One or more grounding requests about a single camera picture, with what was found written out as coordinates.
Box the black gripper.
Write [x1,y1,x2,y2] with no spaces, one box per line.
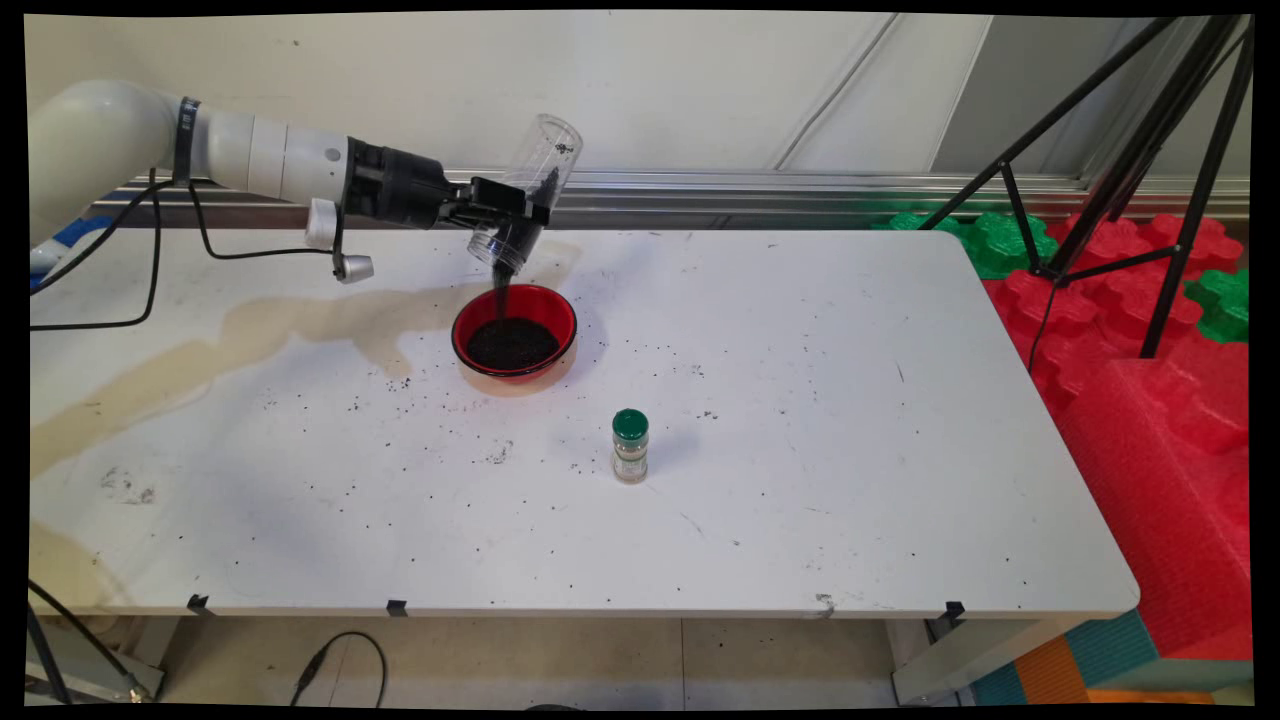
[345,138,552,231]

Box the clear plastic jar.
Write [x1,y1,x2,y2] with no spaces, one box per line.
[467,113,584,276]

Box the red bowl with black rim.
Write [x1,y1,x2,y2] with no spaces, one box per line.
[451,284,580,383]

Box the black granule heap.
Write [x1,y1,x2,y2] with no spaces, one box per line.
[466,318,561,373]

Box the spice bottle with green cap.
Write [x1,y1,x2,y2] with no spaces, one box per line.
[612,408,651,485]

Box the green foam block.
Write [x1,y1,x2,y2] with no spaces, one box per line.
[1183,268,1251,346]
[875,210,1059,281]

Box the grey table leg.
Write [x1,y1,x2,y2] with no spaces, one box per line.
[28,618,166,703]
[893,615,1086,706]

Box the studded pink-red foam block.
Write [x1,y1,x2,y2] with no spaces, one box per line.
[985,213,1249,421]

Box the black tripod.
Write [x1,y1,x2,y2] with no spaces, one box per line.
[915,15,1256,361]

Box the large pink-red foam block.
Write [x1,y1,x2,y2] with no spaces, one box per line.
[1055,340,1253,661]

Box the orange foam block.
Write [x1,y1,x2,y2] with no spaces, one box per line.
[1015,635,1216,707]

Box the teal foam block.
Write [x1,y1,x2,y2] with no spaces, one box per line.
[972,608,1161,707]

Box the aluminium rail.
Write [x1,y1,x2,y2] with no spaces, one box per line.
[90,165,1251,229]

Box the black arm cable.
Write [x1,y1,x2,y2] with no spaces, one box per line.
[30,178,176,293]
[30,182,346,332]

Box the black strap on arm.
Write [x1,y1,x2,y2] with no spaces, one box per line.
[173,97,202,183]

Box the white wall cable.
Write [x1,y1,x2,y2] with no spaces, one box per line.
[774,14,901,171]

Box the black floor cable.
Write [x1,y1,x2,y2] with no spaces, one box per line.
[290,631,388,707]

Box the thin black tripod cable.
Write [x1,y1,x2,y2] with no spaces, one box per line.
[1027,280,1061,373]

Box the black cable with metal plug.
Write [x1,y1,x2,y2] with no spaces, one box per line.
[28,580,151,703]

